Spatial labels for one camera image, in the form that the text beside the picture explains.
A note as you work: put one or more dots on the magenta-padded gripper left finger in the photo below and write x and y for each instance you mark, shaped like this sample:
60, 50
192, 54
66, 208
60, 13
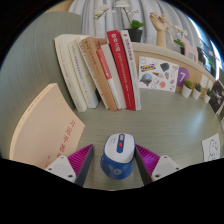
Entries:
63, 166

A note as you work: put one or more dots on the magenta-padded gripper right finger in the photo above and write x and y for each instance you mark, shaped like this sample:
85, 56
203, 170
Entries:
163, 166

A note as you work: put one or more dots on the blue and white computer mouse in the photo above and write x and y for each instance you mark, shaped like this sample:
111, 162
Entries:
116, 156

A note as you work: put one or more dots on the white mouse pad with cartoon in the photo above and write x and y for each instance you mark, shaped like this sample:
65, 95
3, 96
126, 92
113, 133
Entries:
211, 148

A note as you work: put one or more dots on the beige paperback book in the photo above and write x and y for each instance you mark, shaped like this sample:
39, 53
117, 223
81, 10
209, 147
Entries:
43, 126

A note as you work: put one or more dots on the black cover book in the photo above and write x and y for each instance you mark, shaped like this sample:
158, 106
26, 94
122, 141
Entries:
217, 96

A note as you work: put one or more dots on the purple round number sign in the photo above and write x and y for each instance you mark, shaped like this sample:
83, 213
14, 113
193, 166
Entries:
182, 77

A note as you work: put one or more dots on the white sticker sheet card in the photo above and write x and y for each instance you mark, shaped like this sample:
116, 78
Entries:
156, 73

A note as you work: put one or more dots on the white book with red label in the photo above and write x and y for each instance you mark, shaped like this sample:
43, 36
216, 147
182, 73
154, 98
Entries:
111, 80

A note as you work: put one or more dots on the thick cream book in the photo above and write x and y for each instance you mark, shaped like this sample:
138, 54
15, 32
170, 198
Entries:
66, 66

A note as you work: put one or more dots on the wooden desk shelf ledge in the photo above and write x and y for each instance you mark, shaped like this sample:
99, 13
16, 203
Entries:
150, 50

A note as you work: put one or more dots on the black wooden horse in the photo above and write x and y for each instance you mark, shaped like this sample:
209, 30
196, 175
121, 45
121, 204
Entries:
201, 55

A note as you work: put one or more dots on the pink wooden horse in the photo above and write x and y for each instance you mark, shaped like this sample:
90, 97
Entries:
190, 50

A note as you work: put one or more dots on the white orchid behind horses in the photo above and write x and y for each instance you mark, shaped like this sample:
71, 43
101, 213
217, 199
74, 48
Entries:
179, 42

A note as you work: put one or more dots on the white orchid in black pot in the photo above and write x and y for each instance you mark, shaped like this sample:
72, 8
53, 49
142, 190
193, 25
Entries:
135, 33

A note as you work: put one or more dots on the wooden hand model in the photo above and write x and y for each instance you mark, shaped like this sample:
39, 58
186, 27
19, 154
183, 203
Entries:
161, 30

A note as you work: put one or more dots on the grey white curtain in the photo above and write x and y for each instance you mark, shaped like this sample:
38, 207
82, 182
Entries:
110, 25

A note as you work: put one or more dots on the white wall socket plate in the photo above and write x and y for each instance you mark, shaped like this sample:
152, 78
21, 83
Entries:
204, 81

